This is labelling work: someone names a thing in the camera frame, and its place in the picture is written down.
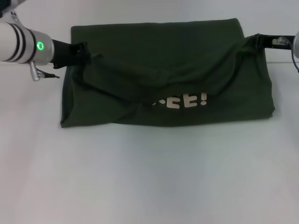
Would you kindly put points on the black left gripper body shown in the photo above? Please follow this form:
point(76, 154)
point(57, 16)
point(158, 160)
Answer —
point(67, 54)

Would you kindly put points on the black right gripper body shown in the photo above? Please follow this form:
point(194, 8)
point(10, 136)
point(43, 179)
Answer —
point(273, 42)

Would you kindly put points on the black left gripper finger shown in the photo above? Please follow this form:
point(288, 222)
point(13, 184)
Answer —
point(96, 56)

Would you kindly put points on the dark green t-shirt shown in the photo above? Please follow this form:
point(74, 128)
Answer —
point(168, 77)

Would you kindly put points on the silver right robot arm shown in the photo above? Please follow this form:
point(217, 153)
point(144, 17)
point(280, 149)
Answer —
point(297, 44)

